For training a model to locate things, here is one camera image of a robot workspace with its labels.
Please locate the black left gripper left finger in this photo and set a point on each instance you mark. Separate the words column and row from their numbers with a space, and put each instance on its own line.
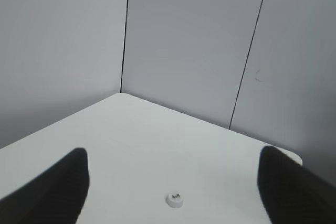
column 55, row 196

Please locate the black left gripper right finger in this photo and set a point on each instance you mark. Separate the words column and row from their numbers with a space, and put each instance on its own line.
column 290, row 193

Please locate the white bottle cap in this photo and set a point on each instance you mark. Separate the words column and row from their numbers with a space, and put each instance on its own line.
column 175, row 200

